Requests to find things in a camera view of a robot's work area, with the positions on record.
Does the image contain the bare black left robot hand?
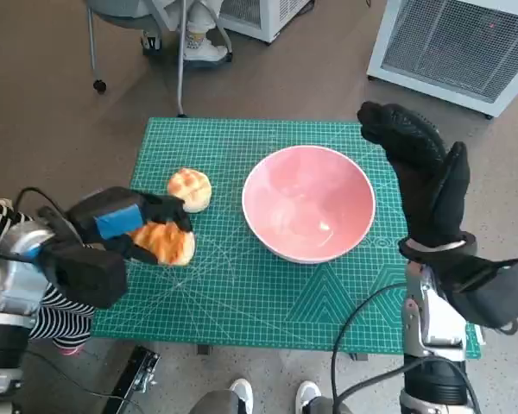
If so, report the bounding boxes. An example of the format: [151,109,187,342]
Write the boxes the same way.
[66,185,194,265]

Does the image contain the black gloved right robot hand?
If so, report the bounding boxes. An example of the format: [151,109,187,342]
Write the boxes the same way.
[356,101,471,249]

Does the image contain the long orange striped bread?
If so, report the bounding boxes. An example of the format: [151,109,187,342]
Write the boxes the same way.
[127,220,196,267]

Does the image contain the round pale bread bun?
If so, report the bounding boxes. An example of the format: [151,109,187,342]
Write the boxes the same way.
[167,167,212,214]

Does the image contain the pink bowl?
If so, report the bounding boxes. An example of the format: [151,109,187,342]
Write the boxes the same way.
[241,145,376,265]

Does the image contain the person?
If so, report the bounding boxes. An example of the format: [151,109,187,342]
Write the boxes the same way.
[140,0,229,61]
[0,176,96,355]
[189,378,346,414]

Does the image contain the large white mesh-front appliance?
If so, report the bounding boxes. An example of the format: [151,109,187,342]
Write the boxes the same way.
[365,0,518,120]

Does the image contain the green cutting mat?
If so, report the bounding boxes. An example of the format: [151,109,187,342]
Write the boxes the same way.
[90,116,484,361]

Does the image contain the grey office chair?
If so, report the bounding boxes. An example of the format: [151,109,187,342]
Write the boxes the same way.
[85,0,234,118]

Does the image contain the black metal stand bar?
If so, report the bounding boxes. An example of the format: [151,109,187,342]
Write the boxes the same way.
[98,344,161,414]

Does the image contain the small white mesh-front appliance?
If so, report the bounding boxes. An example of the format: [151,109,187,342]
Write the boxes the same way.
[218,0,314,43]

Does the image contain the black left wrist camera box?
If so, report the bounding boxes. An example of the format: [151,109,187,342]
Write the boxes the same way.
[41,241,129,310]

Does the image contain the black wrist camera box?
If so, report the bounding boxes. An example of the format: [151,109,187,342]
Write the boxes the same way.
[41,241,129,310]
[439,257,518,329]

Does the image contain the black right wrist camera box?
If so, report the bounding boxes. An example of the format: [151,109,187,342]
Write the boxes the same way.
[439,257,518,329]

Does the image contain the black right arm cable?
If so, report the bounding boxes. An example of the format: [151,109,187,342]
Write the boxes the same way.
[330,282,409,414]

